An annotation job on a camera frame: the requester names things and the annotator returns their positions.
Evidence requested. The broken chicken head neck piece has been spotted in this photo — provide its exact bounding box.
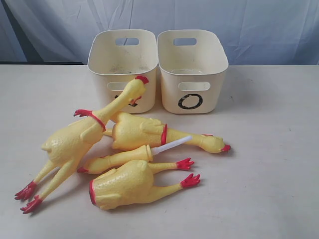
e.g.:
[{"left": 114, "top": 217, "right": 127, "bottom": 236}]
[{"left": 77, "top": 135, "right": 192, "bottom": 174}]

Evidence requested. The headless rubber chicken body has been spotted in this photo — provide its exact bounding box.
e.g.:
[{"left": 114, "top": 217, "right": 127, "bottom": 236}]
[{"left": 89, "top": 158, "right": 200, "bottom": 210}]

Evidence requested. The whole rubber chicken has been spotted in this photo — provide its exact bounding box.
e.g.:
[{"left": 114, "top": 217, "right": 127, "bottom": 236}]
[
  {"left": 103, "top": 112, "right": 232, "bottom": 153},
  {"left": 15, "top": 75, "right": 149, "bottom": 214}
]

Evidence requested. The whole rubber chicken lying flat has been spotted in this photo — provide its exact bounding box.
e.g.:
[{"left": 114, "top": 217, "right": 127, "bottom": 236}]
[{"left": 103, "top": 112, "right": 232, "bottom": 153}]

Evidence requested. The cream bin marked O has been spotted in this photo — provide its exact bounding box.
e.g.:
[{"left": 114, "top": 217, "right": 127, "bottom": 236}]
[{"left": 157, "top": 29, "right": 229, "bottom": 114}]

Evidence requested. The cream bin marked X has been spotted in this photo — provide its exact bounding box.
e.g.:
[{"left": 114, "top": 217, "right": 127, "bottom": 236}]
[{"left": 87, "top": 29, "right": 158, "bottom": 114}]

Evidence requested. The blue grey backdrop curtain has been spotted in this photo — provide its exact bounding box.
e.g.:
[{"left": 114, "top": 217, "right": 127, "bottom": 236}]
[{"left": 0, "top": 0, "right": 319, "bottom": 65}]

